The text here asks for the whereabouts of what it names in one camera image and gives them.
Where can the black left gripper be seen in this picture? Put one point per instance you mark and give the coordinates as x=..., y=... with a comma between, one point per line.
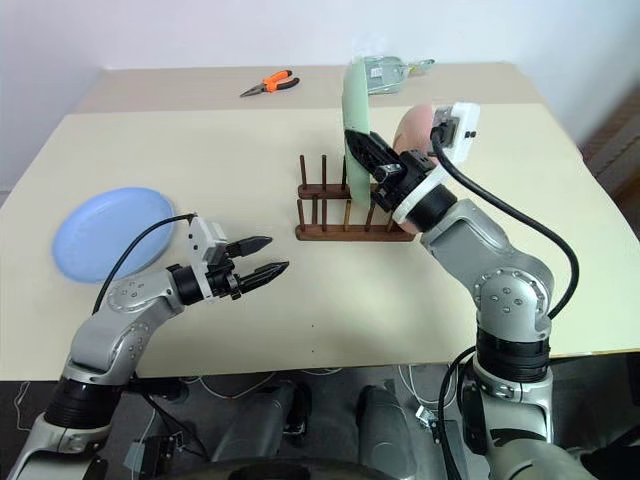
x=222, y=284

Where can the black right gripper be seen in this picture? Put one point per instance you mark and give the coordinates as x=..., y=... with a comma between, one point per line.
x=407, y=175

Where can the green plate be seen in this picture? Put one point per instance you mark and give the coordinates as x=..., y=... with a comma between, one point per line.
x=356, y=100

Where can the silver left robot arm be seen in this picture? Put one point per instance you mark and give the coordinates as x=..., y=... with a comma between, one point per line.
x=135, y=295

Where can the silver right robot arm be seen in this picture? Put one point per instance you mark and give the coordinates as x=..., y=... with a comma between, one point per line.
x=470, y=235

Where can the wooden dish rack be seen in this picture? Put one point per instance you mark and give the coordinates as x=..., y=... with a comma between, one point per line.
x=350, y=232

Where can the pink plate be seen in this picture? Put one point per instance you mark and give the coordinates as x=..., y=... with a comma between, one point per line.
x=415, y=127

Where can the clear plastic bag with hardware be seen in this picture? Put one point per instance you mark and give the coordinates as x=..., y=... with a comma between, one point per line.
x=382, y=75

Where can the blue plate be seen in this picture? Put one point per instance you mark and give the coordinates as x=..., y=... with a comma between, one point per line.
x=105, y=230

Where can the dark rounded robot leg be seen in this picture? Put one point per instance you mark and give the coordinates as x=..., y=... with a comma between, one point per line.
x=385, y=430
x=260, y=425

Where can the dark rounded robot waist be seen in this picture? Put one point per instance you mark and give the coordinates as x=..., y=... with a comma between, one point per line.
x=300, y=472

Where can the small white connector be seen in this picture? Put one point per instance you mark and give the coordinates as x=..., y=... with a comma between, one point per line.
x=423, y=417

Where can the small grey box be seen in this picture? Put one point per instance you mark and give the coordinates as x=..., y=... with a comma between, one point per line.
x=136, y=455

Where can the dark brown furniture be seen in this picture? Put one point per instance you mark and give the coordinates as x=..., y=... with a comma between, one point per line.
x=617, y=150

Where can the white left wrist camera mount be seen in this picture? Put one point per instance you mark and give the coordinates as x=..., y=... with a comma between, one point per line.
x=200, y=240

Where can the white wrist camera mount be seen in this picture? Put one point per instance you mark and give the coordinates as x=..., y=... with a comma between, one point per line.
x=465, y=127
x=200, y=240

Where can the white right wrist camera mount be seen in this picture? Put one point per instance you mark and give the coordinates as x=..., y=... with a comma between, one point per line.
x=465, y=127

